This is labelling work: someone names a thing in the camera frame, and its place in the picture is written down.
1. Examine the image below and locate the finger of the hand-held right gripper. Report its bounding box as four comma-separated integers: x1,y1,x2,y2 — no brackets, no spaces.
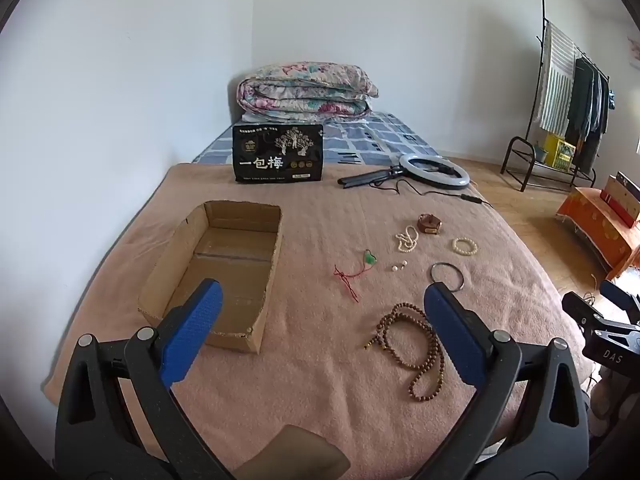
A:
600,280,640,313
561,291,640,341

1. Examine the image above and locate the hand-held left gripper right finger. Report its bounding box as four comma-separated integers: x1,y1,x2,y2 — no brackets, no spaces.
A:
415,282,593,480

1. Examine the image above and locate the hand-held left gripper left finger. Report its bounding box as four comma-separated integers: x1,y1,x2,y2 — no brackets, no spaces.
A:
55,278,236,480

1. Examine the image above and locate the metal bangle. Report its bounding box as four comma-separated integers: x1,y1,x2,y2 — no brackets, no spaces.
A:
431,261,466,292

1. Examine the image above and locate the wooden bead necklace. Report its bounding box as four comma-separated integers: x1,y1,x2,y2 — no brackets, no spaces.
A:
363,302,446,402

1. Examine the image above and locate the cardboard box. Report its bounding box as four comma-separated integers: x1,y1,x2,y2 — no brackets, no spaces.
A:
137,200,283,356

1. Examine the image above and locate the pearl necklace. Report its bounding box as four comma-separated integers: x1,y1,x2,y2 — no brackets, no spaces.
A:
395,226,419,253

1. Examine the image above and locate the jade pendant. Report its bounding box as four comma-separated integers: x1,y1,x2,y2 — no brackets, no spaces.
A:
334,249,378,303

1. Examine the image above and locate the orange cloth-covered box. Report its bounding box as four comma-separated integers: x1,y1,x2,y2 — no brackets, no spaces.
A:
556,187,640,281

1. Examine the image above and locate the red and white box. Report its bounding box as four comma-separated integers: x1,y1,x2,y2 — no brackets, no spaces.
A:
600,171,640,228

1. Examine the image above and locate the pink-brown blanket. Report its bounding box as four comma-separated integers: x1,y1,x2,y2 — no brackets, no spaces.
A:
42,162,591,480

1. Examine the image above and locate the yellow box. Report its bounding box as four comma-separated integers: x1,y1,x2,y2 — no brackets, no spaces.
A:
542,132,577,170

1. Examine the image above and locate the olive brown cloth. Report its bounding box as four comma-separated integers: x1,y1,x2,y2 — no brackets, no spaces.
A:
235,425,351,480

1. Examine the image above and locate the black metal clothes rack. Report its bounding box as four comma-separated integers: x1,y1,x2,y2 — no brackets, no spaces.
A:
501,0,613,192

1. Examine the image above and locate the black folded tripod stand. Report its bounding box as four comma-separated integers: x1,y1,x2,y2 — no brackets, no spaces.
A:
337,167,406,188

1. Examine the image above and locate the dark blue hanging shirt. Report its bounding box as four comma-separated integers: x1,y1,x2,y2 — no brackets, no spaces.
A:
592,72,617,136

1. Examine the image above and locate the black printed snack bag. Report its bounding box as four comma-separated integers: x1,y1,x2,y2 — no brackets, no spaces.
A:
232,122,325,184

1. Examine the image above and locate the dark hanging jacket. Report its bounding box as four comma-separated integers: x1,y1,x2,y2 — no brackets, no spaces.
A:
565,57,597,173

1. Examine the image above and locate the blue checked bed sheet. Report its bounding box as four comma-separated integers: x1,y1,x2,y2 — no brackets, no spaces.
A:
192,110,443,166

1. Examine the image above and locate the striped hanging towel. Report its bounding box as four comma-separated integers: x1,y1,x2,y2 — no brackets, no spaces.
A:
537,20,576,136

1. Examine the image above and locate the folded floral quilt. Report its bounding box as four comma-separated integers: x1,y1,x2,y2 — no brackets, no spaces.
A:
236,61,379,123

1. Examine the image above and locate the black cable with switch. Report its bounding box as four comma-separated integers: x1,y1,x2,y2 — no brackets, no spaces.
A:
370,180,496,211

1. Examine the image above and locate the white ring light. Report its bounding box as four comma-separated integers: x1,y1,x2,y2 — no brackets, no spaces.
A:
398,154,471,191

